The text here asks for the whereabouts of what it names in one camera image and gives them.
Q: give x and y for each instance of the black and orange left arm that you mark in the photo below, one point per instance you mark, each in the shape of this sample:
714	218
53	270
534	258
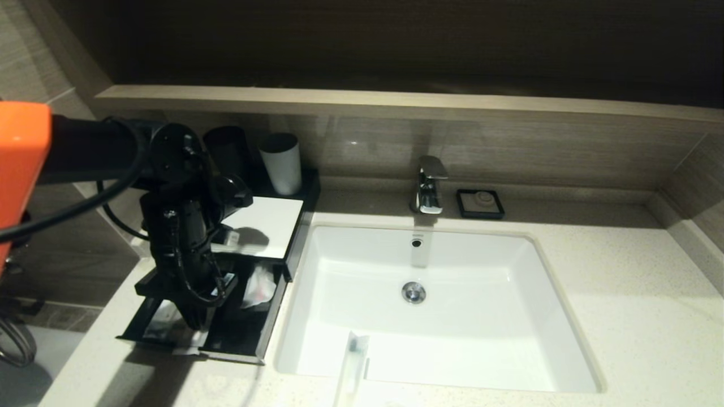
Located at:
22	158

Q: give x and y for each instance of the wooden wall shelf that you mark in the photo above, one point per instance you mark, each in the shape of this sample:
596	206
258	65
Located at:
396	103

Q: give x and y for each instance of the white sink basin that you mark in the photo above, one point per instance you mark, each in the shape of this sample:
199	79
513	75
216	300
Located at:
481	316

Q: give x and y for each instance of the chrome faucet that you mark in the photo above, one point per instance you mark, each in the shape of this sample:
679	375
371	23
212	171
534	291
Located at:
428	192

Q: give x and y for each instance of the white cup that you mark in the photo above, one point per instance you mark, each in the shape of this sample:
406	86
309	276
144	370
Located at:
281	168

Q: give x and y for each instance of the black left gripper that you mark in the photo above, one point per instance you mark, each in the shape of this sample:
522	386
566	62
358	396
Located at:
186	288

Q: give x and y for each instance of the translucent shower cap packet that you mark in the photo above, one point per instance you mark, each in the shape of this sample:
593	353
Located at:
260	288

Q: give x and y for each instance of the green and white sachet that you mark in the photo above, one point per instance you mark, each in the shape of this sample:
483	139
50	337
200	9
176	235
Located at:
161	319

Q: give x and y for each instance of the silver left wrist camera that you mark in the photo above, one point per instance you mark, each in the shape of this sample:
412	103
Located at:
226	237

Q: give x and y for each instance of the black cup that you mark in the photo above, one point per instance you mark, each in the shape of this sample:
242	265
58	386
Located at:
229	150

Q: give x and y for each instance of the black square soap dish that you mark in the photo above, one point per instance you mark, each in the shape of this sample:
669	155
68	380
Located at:
468	208

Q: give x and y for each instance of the chrome drain plug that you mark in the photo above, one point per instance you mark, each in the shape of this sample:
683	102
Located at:
413	293

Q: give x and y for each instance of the toothbrush packet dark bristles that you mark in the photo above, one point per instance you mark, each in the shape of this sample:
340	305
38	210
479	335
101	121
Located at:
350	373

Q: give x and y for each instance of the black box drawer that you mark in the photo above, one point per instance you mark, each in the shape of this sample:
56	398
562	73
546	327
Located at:
237	339

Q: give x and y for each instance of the round white soap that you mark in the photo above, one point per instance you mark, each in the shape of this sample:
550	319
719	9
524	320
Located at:
482	198

